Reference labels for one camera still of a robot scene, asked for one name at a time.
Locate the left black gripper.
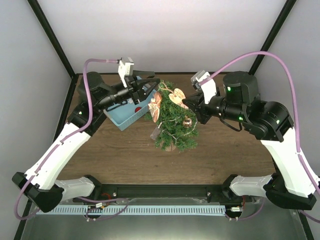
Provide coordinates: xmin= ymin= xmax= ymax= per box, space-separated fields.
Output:
xmin=97 ymin=70 xmax=161 ymax=110

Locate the brown heart ornament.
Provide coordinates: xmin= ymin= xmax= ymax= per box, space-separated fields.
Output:
xmin=163 ymin=83 xmax=188 ymax=110

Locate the gingerbread figure ornament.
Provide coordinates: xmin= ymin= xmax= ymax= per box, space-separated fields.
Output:
xmin=148 ymin=91 xmax=162 ymax=123

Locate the small green christmas tree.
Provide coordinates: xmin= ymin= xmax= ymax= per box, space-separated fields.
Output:
xmin=145 ymin=80 xmax=198 ymax=151

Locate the clear led light string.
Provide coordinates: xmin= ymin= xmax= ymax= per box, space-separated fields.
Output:
xmin=154 ymin=114 xmax=198 ymax=148

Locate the clear battery box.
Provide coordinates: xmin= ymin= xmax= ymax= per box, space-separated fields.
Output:
xmin=150 ymin=127 xmax=162 ymax=141

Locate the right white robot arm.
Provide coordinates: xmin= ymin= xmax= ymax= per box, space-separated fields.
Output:
xmin=182 ymin=70 xmax=320 ymax=211

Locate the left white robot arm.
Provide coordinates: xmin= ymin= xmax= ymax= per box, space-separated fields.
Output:
xmin=12 ymin=71 xmax=161 ymax=213

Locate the red ball ornament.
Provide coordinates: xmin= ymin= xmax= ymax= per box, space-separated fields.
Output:
xmin=134 ymin=107 xmax=142 ymax=113

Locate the blue plastic basket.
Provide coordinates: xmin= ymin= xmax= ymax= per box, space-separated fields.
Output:
xmin=102 ymin=83 xmax=157 ymax=131

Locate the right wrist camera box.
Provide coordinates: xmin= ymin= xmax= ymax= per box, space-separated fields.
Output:
xmin=190 ymin=70 xmax=217 ymax=104

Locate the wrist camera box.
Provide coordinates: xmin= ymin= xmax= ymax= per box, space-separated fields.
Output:
xmin=117 ymin=57 xmax=134 ymax=88
xmin=190 ymin=70 xmax=217 ymax=104

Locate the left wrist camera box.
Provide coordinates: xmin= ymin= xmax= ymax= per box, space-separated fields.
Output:
xmin=117 ymin=57 xmax=134 ymax=88

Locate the black aluminium front rail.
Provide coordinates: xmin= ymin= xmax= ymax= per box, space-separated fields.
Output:
xmin=72 ymin=183 xmax=251 ymax=201

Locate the black frame post right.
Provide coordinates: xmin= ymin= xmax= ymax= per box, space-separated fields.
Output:
xmin=248 ymin=0 xmax=297 ymax=75

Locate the black frame post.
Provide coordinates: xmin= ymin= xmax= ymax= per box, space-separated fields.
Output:
xmin=248 ymin=0 xmax=297 ymax=75
xmin=26 ymin=0 xmax=76 ymax=77

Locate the light blue cable duct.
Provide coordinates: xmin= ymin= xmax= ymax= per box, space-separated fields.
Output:
xmin=46 ymin=205 xmax=226 ymax=217

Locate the black frame post left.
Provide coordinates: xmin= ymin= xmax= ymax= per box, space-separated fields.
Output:
xmin=26 ymin=0 xmax=76 ymax=77

